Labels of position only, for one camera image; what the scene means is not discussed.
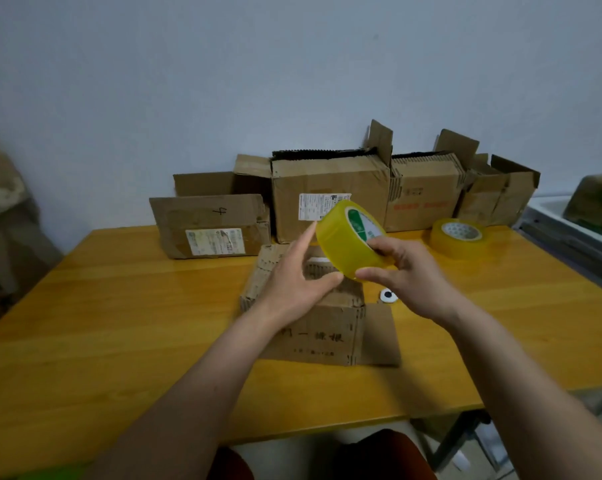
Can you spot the person's right leg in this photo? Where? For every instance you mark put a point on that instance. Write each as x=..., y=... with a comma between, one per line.
x=386, y=457

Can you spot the person's right thumb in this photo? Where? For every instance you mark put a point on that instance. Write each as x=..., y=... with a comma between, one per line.
x=375, y=275

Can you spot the small open cardboard box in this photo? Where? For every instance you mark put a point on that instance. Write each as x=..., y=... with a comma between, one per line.
x=326, y=334

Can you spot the plain open cardboard box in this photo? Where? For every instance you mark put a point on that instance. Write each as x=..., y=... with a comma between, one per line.
x=206, y=183

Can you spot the cardboard box red print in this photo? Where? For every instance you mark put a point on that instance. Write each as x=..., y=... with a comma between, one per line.
x=421, y=194

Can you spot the yellow tape roll green label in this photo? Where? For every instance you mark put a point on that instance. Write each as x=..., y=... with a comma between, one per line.
x=342, y=239

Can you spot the person's right forearm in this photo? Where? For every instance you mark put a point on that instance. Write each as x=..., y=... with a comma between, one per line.
x=520, y=394

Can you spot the person's left leg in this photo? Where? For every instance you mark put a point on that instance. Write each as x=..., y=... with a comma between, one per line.
x=231, y=467

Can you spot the green brown wrapped bundle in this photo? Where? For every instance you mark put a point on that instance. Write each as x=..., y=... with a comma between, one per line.
x=595, y=202

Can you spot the person's left forearm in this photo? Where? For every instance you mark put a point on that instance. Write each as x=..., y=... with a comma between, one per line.
x=191, y=394

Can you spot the dark metal table leg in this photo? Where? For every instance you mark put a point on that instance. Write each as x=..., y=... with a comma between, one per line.
x=455, y=439

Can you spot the person's right hand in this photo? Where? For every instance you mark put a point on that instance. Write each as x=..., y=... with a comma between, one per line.
x=421, y=284

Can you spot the white cabinet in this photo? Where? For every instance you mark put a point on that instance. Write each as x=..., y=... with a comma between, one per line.
x=570, y=244

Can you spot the yellow tape roll white core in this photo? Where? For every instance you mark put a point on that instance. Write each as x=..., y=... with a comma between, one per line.
x=455, y=242

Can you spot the flat cardboard box white label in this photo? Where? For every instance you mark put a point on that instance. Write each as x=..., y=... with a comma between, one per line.
x=208, y=224

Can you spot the open cardboard box dark flaps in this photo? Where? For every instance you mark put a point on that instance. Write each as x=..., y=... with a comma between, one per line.
x=495, y=194

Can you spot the person's left thumb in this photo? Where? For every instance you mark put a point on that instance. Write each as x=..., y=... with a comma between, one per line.
x=327, y=281

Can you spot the large cardboard box white label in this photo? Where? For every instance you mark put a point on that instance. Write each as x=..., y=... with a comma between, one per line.
x=326, y=182

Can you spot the person's leg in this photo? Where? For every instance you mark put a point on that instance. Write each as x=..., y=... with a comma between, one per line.
x=231, y=467
x=386, y=457

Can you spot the small white round disc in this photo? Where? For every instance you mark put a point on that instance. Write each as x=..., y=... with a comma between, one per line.
x=388, y=296

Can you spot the camouflage cloth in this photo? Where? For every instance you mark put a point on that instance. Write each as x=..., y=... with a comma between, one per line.
x=6, y=229

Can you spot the person's left hand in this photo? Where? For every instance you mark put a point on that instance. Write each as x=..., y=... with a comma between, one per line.
x=283, y=289

